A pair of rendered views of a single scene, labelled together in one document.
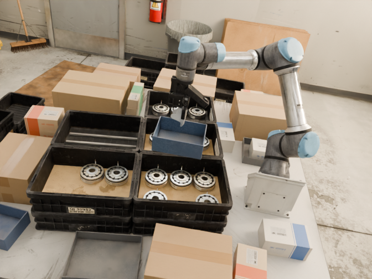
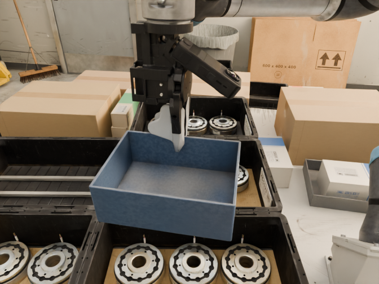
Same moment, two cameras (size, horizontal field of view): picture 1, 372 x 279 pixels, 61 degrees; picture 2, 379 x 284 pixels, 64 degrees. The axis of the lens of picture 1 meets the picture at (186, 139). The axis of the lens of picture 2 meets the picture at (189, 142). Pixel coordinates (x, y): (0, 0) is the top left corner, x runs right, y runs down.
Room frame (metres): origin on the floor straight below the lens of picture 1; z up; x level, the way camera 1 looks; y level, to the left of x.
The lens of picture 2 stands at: (0.69, -0.05, 1.42)
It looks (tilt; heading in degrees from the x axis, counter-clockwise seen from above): 33 degrees down; 8
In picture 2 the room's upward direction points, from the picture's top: straight up
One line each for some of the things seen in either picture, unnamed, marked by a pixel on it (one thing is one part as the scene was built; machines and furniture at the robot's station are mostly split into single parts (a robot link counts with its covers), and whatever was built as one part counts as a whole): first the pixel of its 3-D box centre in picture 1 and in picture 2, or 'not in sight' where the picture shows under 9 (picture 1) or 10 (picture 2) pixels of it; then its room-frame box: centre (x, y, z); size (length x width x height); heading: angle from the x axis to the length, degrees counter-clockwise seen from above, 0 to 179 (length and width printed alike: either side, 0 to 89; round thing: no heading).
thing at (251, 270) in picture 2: (204, 178); (246, 262); (1.09, -0.11, 0.86); 0.05 x 0.05 x 0.01
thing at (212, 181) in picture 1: (204, 179); (245, 263); (1.09, -0.11, 0.86); 0.10 x 0.10 x 0.01
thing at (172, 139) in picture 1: (180, 137); (172, 179); (1.05, 0.03, 1.11); 0.20 x 0.15 x 0.07; 87
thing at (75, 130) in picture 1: (101, 139); (45, 185); (1.26, 0.42, 0.87); 0.40 x 0.30 x 0.11; 97
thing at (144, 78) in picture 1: (145, 79); not in sight; (3.07, 0.53, 0.31); 0.40 x 0.30 x 0.34; 88
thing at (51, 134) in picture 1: (47, 130); not in sight; (1.33, 0.73, 0.81); 0.16 x 0.12 x 0.07; 95
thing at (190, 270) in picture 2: (181, 176); (193, 262); (1.08, -0.01, 0.86); 0.05 x 0.05 x 0.01
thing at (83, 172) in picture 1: (92, 171); (2, 261); (1.03, 0.39, 0.86); 0.10 x 0.10 x 0.01
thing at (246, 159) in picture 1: (264, 153); (348, 185); (1.54, -0.48, 0.73); 0.27 x 0.20 x 0.05; 87
